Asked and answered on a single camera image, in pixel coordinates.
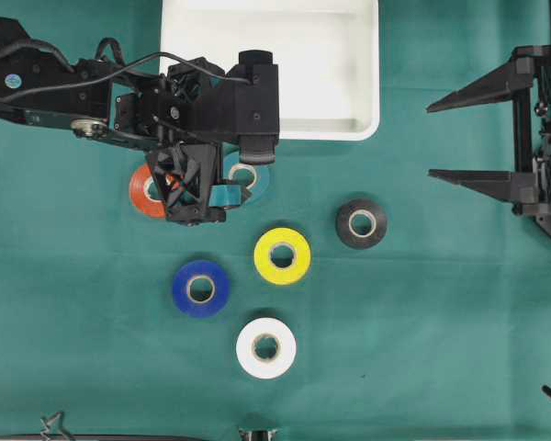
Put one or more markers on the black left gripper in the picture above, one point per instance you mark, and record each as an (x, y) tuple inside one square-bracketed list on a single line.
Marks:
[(156, 114)]

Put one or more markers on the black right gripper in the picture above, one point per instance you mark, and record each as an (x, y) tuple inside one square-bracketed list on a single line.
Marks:
[(526, 80)]

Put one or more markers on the teal tape roll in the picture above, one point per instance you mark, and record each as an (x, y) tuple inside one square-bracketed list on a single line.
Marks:
[(259, 179)]

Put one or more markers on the black tape roll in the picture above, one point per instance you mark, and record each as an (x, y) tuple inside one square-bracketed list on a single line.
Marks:
[(347, 233)]

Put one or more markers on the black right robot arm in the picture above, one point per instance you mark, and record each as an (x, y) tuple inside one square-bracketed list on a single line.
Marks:
[(524, 80)]

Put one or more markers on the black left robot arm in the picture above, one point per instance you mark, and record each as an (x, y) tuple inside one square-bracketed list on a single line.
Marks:
[(40, 87)]

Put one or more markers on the red tape roll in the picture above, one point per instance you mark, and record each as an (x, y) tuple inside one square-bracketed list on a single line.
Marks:
[(143, 193)]

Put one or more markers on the blue tape roll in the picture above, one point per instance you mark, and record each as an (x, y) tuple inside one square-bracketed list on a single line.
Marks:
[(184, 279)]

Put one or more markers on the yellow tape roll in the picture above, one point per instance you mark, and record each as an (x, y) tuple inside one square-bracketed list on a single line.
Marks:
[(268, 242)]

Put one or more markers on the white plastic case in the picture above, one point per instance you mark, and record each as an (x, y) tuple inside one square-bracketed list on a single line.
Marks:
[(327, 53)]

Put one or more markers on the white tape roll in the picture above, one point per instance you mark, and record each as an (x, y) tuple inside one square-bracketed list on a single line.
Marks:
[(266, 368)]

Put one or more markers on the metal bracket at edge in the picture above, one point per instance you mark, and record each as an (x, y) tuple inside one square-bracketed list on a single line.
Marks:
[(257, 434)]

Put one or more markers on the metal wire clip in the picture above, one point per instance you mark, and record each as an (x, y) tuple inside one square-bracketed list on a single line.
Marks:
[(54, 425)]

